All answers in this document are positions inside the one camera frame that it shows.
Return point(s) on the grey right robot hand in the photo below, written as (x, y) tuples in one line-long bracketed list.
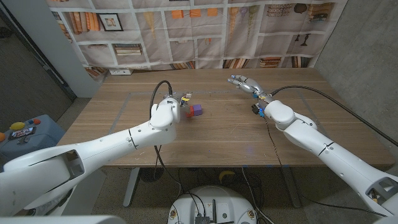
[(250, 85)]

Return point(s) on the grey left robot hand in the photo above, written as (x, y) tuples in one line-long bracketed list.
[(186, 105)]

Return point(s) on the red magnetic cube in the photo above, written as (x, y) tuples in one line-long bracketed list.
[(190, 114)]

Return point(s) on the purple magnetic cube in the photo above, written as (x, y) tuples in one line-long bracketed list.
[(197, 109)]

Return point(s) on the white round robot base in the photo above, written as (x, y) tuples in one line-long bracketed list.
[(217, 199)]

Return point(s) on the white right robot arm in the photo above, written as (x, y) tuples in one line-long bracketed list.
[(326, 149)]

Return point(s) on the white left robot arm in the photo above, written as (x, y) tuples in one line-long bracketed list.
[(93, 152)]

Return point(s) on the yellow banana toy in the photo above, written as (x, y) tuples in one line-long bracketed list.
[(226, 174)]

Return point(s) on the small orange toy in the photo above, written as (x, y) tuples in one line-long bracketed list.
[(36, 121)]

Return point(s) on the printed bookshelf backdrop cloth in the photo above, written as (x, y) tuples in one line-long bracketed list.
[(199, 40)]

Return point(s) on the white power strip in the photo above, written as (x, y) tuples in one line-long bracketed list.
[(120, 71)]

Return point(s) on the black round fan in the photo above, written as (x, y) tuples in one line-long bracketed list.
[(149, 175)]

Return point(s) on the white table leg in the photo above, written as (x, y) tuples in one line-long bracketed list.
[(130, 186)]

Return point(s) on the grey table leg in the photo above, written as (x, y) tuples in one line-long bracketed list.
[(291, 186)]

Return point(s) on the black antenna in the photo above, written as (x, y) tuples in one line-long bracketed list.
[(214, 211)]

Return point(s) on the blue-grey storage box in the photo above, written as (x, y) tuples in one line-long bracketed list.
[(40, 140)]

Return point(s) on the black smartphone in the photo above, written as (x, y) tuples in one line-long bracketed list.
[(21, 132)]

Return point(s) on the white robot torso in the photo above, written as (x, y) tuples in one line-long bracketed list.
[(62, 220)]

